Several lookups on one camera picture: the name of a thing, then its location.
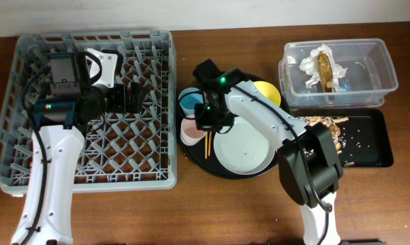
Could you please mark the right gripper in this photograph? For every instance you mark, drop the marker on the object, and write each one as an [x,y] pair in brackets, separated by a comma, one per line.
[203,122]

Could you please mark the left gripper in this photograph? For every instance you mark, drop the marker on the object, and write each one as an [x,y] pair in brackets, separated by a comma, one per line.
[121,104]

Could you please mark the blue plastic cup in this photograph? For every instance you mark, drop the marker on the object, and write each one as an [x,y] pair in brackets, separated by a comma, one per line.
[188,98]

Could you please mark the pink plastic cup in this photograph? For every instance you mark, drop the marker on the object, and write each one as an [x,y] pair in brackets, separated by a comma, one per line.
[189,134]

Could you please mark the yellow bowl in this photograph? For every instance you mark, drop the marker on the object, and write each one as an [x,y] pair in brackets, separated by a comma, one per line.
[269,91]

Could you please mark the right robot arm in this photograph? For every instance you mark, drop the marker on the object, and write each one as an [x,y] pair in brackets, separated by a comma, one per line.
[309,166]

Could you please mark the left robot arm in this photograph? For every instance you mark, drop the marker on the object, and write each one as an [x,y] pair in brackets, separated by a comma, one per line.
[82,88]

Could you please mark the grey dishwasher rack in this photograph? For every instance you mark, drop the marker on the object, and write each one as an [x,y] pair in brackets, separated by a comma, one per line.
[124,152]

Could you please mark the left wooden chopstick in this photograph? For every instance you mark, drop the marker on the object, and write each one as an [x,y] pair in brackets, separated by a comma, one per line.
[206,146]

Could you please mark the wooden chopstick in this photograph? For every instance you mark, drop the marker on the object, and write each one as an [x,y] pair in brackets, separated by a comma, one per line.
[206,146]
[209,143]

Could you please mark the right wooden chopstick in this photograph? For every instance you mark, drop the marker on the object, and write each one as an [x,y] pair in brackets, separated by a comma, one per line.
[209,143]

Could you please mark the grey round plate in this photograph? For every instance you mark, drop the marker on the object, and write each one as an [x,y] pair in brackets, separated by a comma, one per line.
[243,150]

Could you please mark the crumpled white paper wrapper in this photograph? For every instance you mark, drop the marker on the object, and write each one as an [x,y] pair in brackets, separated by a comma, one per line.
[309,67]

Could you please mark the brown bread piece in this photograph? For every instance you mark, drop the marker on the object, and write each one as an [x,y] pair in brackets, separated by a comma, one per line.
[325,72]

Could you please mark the food scraps pile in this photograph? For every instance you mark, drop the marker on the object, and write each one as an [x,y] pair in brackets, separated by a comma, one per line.
[333,125]

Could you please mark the black rectangular tray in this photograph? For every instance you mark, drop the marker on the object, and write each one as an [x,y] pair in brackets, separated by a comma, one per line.
[364,136]

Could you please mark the clear plastic bin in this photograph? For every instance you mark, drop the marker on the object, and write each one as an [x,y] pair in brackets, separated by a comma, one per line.
[369,78]

